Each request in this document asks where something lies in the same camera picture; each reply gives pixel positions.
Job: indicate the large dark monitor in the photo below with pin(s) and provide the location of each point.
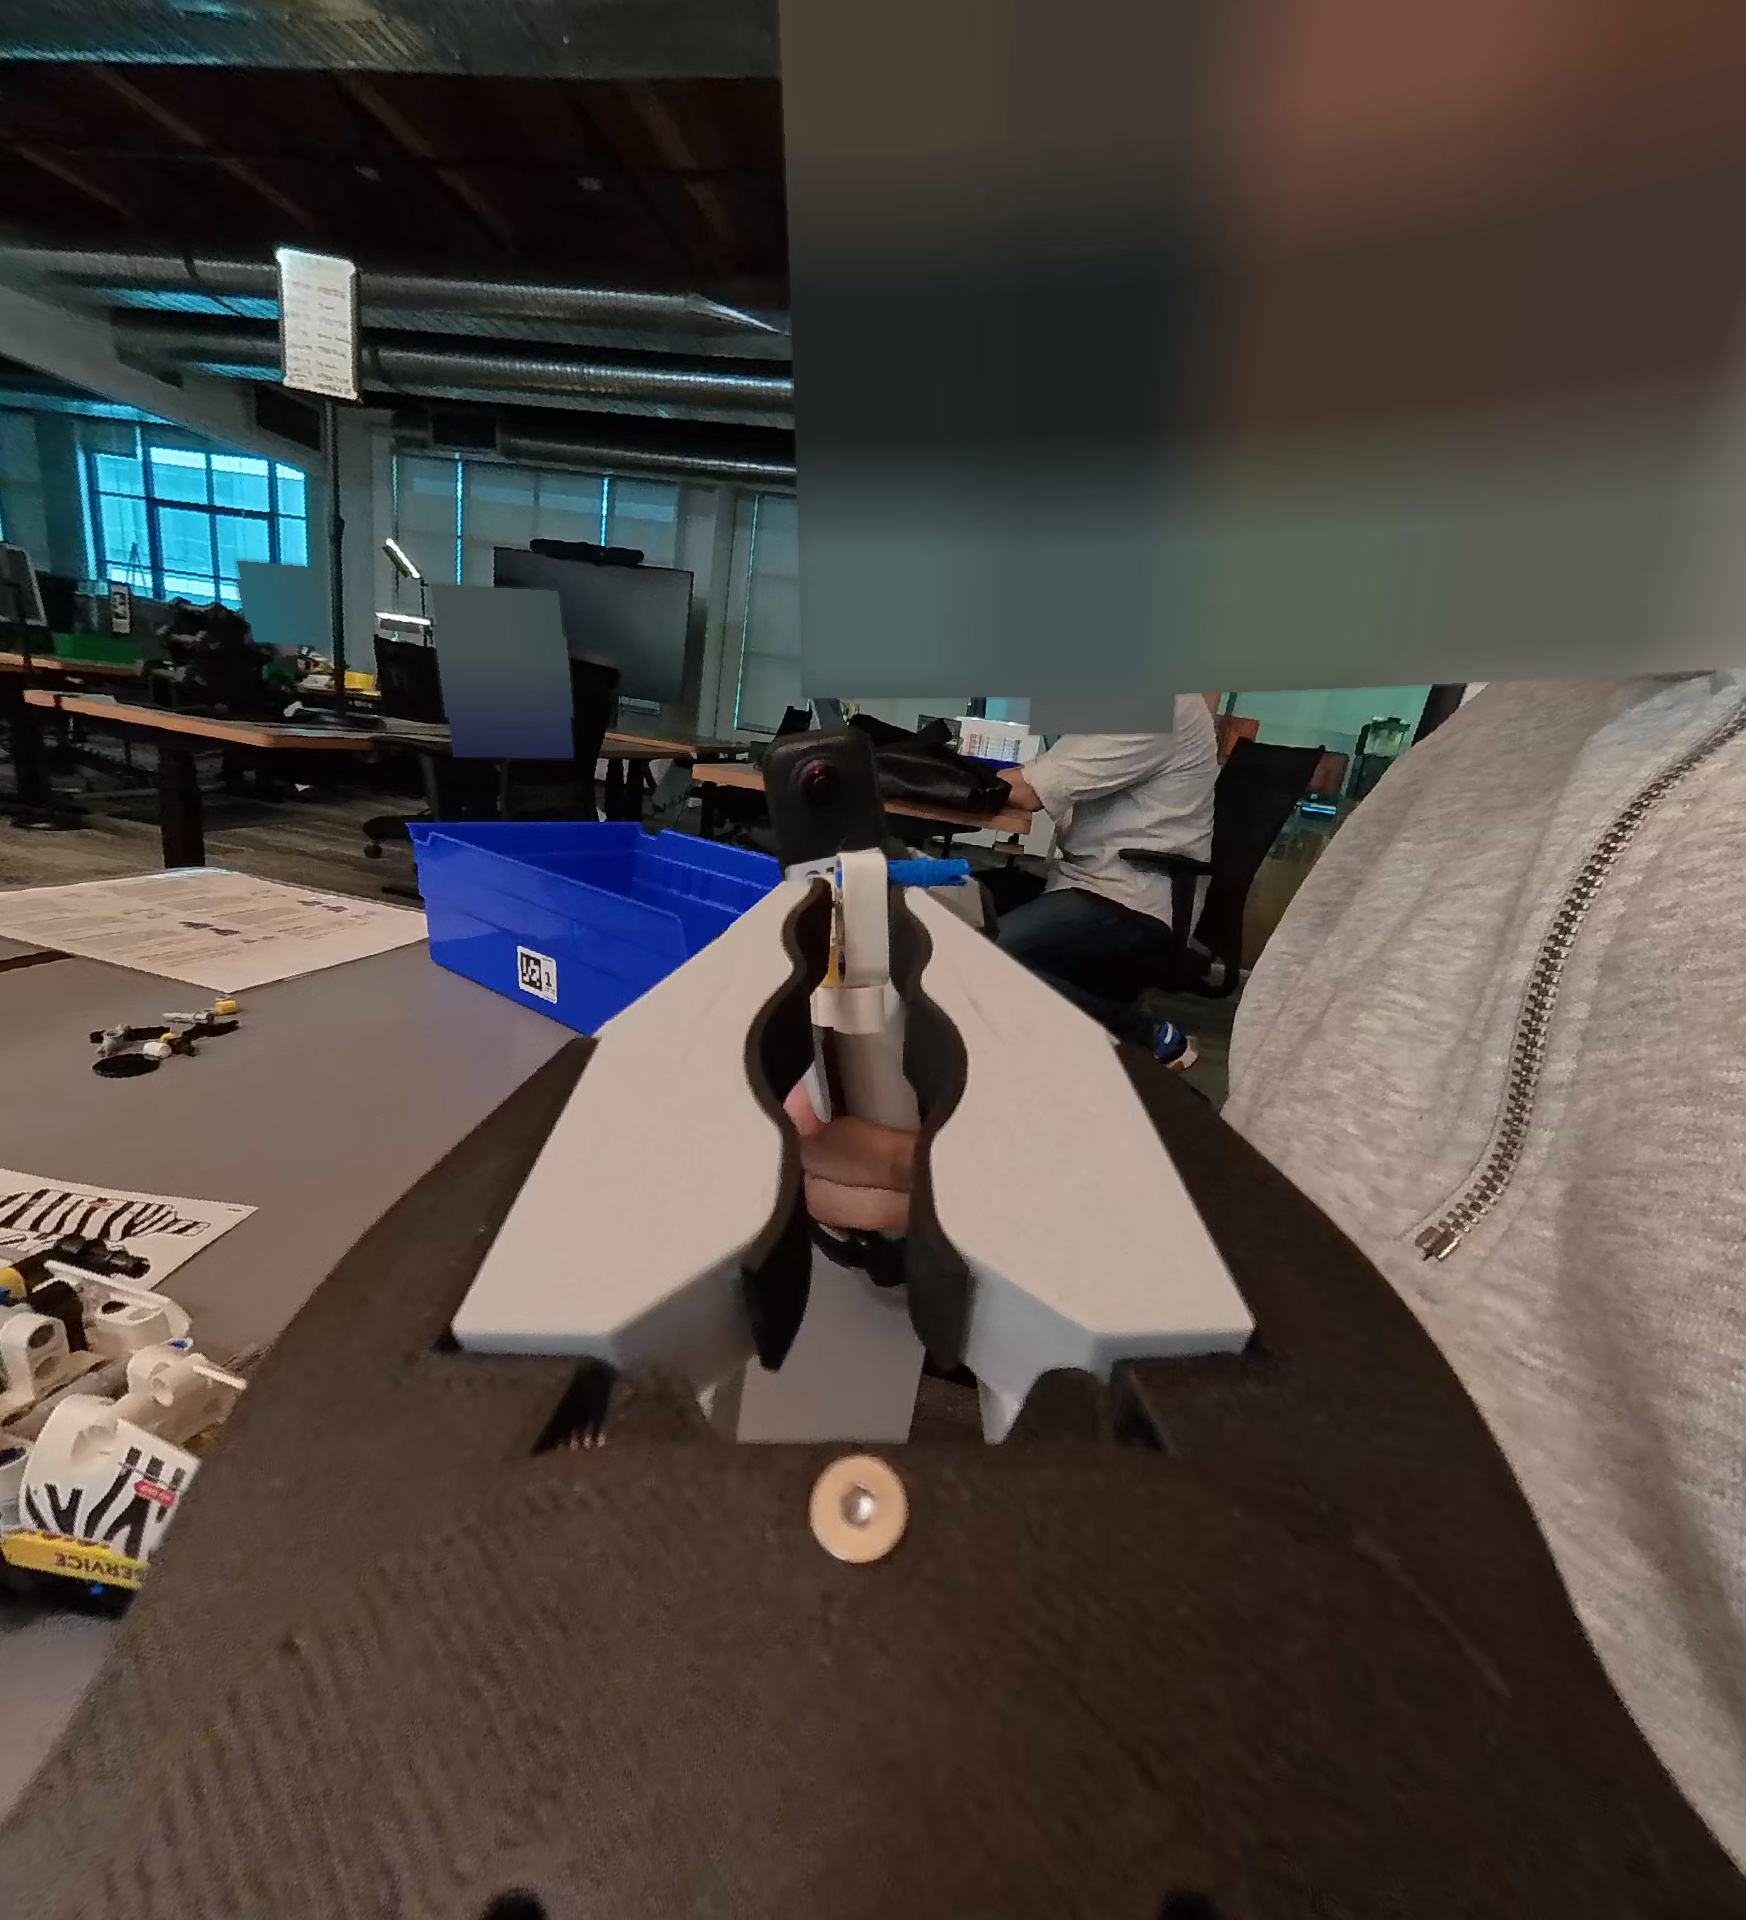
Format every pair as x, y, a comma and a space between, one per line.
597, 623

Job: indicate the black bag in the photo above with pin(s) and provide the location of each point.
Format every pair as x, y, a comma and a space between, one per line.
948, 772

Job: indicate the white printed box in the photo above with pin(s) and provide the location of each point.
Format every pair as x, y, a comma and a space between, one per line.
993, 739

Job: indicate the person in grey hoodie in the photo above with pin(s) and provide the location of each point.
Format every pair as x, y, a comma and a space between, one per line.
1638, 1124

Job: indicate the person's right hand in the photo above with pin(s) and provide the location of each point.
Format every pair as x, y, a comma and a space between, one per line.
851, 1163

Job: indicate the round metal ventilation duct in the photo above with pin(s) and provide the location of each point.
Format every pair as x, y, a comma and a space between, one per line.
439, 293

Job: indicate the desk lamp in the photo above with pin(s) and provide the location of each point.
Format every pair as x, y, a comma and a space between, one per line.
400, 562

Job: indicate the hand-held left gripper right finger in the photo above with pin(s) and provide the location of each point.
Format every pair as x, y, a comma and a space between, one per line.
1083, 1184

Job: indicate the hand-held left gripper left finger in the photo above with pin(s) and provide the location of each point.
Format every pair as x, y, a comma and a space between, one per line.
633, 1184

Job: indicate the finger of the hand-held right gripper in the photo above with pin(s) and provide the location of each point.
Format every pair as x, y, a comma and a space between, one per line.
968, 903

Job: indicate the blue plastic bin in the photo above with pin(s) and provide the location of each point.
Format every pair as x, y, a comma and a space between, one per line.
559, 900

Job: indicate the zebra striped lego helicopter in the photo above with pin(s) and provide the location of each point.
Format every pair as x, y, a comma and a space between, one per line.
79, 1440

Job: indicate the small loose lego parts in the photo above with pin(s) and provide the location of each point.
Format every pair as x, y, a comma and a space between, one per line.
139, 1035

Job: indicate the black office chair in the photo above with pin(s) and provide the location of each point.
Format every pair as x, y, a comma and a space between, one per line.
1249, 841

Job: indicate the printed instruction sheet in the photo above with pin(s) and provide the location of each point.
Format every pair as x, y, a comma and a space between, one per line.
168, 923

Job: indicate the white chart on pole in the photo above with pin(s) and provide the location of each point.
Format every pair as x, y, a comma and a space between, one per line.
318, 322

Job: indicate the window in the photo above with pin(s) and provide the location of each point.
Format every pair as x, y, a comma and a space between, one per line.
199, 519

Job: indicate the white yellow blue lego assembly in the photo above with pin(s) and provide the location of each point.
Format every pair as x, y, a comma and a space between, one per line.
861, 923

